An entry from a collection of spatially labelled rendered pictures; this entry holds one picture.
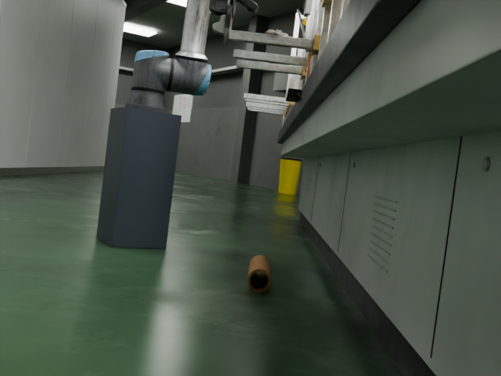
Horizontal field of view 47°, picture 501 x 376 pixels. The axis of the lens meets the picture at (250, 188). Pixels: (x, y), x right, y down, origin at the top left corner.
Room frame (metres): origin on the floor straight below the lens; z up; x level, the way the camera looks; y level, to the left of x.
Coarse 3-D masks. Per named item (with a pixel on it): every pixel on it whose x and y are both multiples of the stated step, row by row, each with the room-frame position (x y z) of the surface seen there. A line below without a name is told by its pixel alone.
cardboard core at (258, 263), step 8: (256, 256) 2.19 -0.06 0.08; (264, 256) 2.21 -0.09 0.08; (256, 264) 2.01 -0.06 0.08; (264, 264) 2.02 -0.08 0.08; (248, 272) 2.00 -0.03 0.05; (264, 272) 1.91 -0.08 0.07; (248, 280) 1.91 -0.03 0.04; (256, 280) 2.07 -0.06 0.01; (264, 280) 2.05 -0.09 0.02; (256, 288) 1.93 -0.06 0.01; (264, 288) 1.92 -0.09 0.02
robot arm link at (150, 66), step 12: (144, 60) 2.53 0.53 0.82; (156, 60) 2.54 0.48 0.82; (168, 60) 2.57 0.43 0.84; (144, 72) 2.53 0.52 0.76; (156, 72) 2.54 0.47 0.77; (168, 72) 2.55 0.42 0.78; (132, 84) 2.57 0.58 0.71; (144, 84) 2.53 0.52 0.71; (156, 84) 2.55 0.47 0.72; (168, 84) 2.57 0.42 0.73
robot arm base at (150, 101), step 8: (136, 88) 2.54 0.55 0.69; (144, 88) 2.53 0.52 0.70; (136, 96) 2.53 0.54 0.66; (144, 96) 2.52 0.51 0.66; (152, 96) 2.54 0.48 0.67; (160, 96) 2.57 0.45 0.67; (128, 104) 2.54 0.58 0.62; (136, 104) 2.51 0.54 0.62; (144, 104) 2.51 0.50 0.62; (152, 104) 2.52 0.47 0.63; (160, 104) 2.55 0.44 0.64; (160, 112) 2.55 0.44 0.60
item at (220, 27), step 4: (224, 16) 1.92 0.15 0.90; (228, 16) 1.92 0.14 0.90; (220, 20) 1.92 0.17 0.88; (224, 20) 1.92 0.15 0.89; (216, 24) 1.92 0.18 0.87; (220, 24) 1.92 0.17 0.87; (224, 24) 1.92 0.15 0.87; (212, 28) 1.92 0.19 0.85; (216, 28) 1.92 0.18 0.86; (220, 28) 1.92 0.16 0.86; (224, 28) 1.92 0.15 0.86; (228, 28) 1.91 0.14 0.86; (220, 32) 1.92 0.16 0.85; (224, 32) 1.92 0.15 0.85; (228, 32) 1.92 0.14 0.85; (224, 36) 1.92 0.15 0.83; (228, 36) 1.93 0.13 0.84; (224, 40) 1.93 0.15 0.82
